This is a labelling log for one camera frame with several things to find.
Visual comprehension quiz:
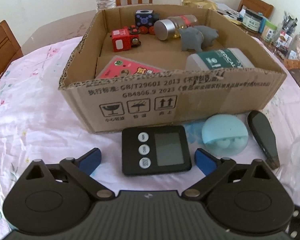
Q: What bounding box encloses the red pen refill box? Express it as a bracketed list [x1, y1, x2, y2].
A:
[96, 56, 165, 79]

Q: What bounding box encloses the white medical plastic bottle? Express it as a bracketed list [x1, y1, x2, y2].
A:
[185, 48, 255, 71]

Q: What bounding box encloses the grey toy animal figure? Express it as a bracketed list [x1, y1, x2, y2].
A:
[179, 25, 219, 53]

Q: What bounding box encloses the light blue round case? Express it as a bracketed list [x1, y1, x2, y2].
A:
[202, 114, 249, 157]

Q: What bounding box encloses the black spoon-shaped tool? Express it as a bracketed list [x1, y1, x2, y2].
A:
[247, 111, 280, 170]

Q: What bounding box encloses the black digital timer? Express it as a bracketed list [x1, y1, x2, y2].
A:
[122, 126, 192, 176]

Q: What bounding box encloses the pink floral tablecloth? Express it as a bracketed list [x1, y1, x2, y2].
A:
[0, 37, 300, 239]

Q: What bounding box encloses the brown cardboard box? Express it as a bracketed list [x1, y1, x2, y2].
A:
[58, 4, 286, 133]

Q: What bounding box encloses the red toy train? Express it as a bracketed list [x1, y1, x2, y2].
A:
[110, 25, 141, 52]

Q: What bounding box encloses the wooden chair left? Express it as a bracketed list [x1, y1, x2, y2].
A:
[0, 20, 23, 78]

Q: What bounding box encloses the green-lid small container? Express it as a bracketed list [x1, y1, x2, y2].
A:
[261, 20, 277, 42]

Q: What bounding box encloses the dark-lid glass jar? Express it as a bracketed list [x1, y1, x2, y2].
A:
[242, 9, 263, 33]

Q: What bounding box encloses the clear pen holder cup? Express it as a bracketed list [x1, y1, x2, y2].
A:
[273, 11, 298, 54]

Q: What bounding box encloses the blue toy train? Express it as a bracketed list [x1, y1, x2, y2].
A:
[135, 10, 160, 35]

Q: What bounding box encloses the wooden chair back right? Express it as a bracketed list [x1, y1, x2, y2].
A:
[237, 0, 274, 18]

